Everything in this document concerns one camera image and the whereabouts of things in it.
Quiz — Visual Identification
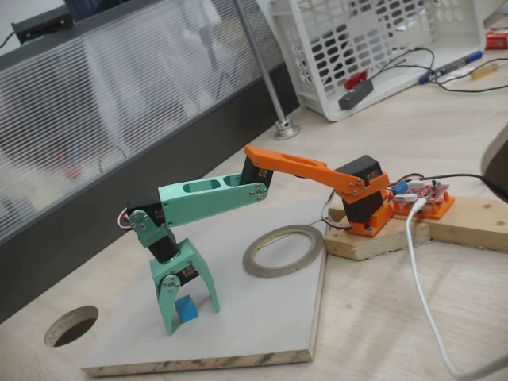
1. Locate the black rectangular device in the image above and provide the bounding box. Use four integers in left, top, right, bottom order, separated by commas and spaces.
337, 79, 375, 111

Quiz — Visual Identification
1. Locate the blue cube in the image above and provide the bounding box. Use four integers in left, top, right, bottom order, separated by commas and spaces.
175, 294, 198, 325

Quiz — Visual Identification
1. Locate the small red box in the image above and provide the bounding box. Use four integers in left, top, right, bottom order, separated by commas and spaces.
484, 30, 508, 52

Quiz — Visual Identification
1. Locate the yellow translucent stick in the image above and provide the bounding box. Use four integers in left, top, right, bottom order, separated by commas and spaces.
471, 62, 500, 81

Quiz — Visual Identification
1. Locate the red controller circuit board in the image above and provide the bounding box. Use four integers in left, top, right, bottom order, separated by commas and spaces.
391, 179, 452, 207

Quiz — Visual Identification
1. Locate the metal pole with foot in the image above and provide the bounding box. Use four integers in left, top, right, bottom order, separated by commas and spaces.
233, 0, 302, 142

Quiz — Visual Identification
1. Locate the blue marker pen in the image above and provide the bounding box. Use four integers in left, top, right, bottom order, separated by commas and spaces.
418, 50, 484, 85

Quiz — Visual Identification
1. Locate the grey-topped wooden board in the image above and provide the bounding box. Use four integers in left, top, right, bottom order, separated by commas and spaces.
81, 194, 330, 377

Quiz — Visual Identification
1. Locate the white USB cable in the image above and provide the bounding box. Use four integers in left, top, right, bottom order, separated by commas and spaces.
405, 198, 508, 380

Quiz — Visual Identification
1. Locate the grey ring of tape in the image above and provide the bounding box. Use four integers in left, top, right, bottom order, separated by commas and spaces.
242, 224, 325, 279

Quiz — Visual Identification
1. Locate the white plastic basket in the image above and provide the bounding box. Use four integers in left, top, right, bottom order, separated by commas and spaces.
269, 0, 487, 122

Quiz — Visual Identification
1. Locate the thin black cable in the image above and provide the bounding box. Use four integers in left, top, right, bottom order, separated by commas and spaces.
372, 47, 436, 83
430, 58, 508, 94

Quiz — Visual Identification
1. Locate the black box on partition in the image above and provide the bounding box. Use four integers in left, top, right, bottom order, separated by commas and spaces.
10, 6, 75, 44

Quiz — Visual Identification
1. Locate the black power cable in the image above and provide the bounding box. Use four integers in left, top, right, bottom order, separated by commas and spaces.
387, 172, 508, 202

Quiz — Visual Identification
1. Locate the dark monitor screen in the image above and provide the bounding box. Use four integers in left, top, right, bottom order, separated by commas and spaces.
64, 0, 134, 23

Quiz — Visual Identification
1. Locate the wooden robot base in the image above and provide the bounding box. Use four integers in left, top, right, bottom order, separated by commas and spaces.
323, 194, 508, 262

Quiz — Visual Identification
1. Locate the red clip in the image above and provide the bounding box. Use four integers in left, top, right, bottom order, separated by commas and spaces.
343, 71, 370, 90

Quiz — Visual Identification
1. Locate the grey translucent desk partition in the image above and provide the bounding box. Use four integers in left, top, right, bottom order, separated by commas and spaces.
0, 0, 302, 325

